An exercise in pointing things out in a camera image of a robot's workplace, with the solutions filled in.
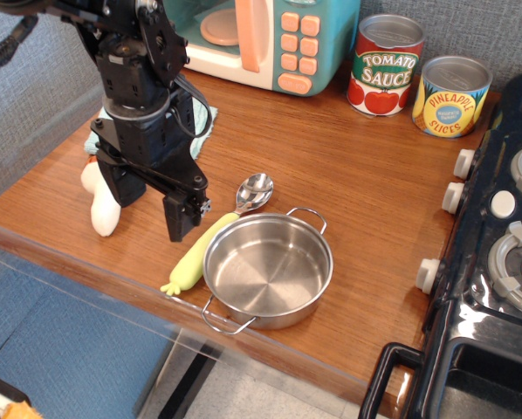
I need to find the stainless steel pot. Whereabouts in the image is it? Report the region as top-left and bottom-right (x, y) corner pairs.
(201, 207), (334, 336)

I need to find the tomato sauce can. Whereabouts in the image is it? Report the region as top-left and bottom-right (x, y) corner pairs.
(347, 14), (425, 116)

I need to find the spoon with yellow-green handle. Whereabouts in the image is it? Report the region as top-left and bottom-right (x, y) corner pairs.
(160, 172), (275, 297)

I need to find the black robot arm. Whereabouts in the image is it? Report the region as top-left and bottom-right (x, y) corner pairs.
(0, 1), (212, 242)

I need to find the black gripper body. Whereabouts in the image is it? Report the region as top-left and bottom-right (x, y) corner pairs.
(92, 87), (208, 197)

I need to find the clear acrylic table guard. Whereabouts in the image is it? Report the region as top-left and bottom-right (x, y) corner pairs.
(0, 244), (359, 418)

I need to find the teal toy microwave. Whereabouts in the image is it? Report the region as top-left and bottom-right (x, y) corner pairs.
(164, 1), (361, 97)

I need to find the black cable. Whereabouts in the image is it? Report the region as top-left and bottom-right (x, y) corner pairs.
(168, 73), (213, 140)

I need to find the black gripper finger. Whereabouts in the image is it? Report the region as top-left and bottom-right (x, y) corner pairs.
(162, 191), (211, 243)
(97, 151), (147, 208)

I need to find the white plush toy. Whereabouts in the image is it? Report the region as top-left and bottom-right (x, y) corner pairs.
(80, 155), (121, 237)

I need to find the pineapple slices can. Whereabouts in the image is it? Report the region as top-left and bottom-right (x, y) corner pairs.
(412, 56), (492, 139)

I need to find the black toy stove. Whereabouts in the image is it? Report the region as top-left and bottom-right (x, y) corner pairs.
(360, 74), (522, 418)

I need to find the white stove knob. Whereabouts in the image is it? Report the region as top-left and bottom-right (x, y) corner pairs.
(442, 182), (464, 215)
(416, 258), (440, 294)
(453, 148), (476, 180)

